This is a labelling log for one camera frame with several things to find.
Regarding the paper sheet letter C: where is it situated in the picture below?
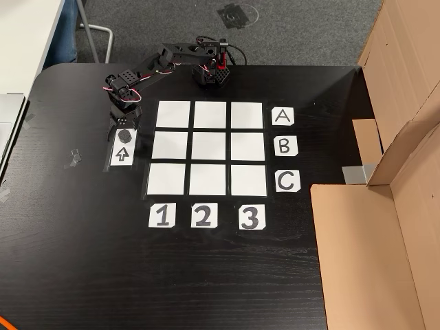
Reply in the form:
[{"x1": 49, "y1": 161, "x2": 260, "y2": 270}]
[{"x1": 274, "y1": 170, "x2": 302, "y2": 193}]

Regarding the large brown cardboard box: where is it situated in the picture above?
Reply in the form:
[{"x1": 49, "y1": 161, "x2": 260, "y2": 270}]
[{"x1": 310, "y1": 0, "x2": 440, "y2": 330}]

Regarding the crumpled clear tape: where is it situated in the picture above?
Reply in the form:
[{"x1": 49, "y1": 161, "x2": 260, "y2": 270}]
[{"x1": 63, "y1": 148, "x2": 83, "y2": 170}]

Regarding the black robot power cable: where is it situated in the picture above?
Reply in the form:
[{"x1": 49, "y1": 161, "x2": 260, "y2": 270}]
[{"x1": 226, "y1": 43, "x2": 248, "y2": 66}]

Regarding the paper sheet number 3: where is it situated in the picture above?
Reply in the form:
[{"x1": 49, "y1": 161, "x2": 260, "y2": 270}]
[{"x1": 238, "y1": 204, "x2": 267, "y2": 230}]

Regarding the paper sheet letter B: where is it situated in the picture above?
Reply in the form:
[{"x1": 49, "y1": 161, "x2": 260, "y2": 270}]
[{"x1": 274, "y1": 135, "x2": 299, "y2": 157}]

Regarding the grey metal frame leg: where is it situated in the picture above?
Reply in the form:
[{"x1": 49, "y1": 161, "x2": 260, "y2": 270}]
[{"x1": 76, "y1": 0, "x2": 114, "y2": 65}]

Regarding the black floor tape patch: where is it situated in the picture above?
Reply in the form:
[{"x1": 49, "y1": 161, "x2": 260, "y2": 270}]
[{"x1": 217, "y1": 3, "x2": 259, "y2": 30}]

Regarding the paper sheet letter A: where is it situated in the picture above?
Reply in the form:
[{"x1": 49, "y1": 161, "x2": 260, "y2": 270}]
[{"x1": 271, "y1": 107, "x2": 296, "y2": 127}]

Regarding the silver laptop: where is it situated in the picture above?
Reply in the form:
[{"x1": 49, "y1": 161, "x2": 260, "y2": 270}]
[{"x1": 0, "y1": 93, "x2": 27, "y2": 176}]

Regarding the white arrow paper sheet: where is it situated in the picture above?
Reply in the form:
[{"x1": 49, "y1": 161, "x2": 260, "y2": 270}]
[{"x1": 109, "y1": 128, "x2": 138, "y2": 168}]

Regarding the white nine-square grid sheet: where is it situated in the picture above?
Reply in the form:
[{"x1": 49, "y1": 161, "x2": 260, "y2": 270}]
[{"x1": 143, "y1": 99, "x2": 270, "y2": 199}]

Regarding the paper sheet number 1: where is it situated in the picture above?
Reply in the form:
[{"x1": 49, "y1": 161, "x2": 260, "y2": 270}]
[{"x1": 148, "y1": 202, "x2": 177, "y2": 228}]

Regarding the white desk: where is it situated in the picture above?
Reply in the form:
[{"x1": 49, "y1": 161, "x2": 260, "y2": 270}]
[{"x1": 0, "y1": 0, "x2": 66, "y2": 96}]

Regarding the paper sheet number 2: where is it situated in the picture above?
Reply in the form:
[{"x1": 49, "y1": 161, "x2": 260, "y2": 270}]
[{"x1": 190, "y1": 202, "x2": 219, "y2": 229}]

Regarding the person's leg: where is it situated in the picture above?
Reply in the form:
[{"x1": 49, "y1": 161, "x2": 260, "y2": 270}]
[{"x1": 44, "y1": 0, "x2": 79, "y2": 68}]

